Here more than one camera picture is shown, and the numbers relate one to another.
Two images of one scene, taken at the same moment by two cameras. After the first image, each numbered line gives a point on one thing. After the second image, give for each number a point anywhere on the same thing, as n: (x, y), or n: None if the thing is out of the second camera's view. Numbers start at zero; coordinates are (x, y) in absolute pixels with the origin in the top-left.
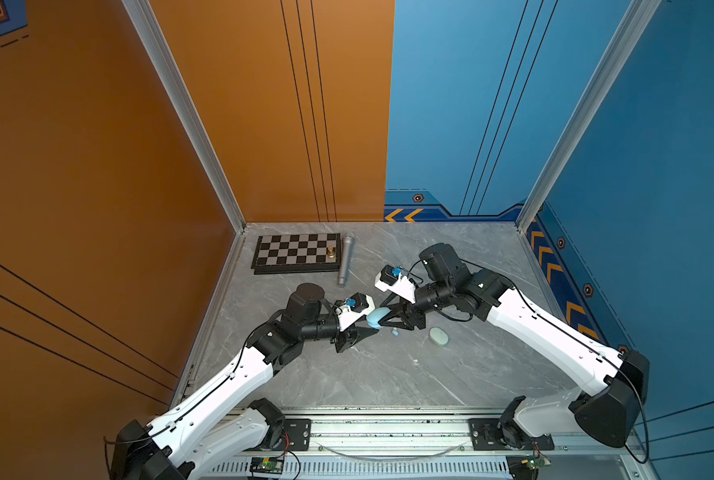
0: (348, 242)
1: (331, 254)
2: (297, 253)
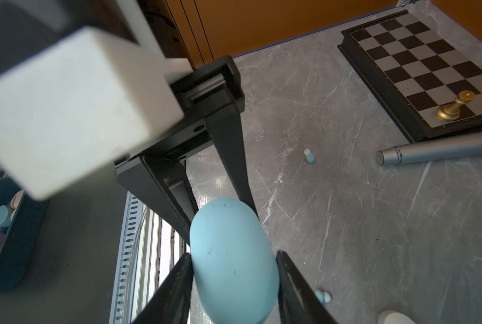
0: (469, 144)
1: (451, 112)
2: (415, 69)
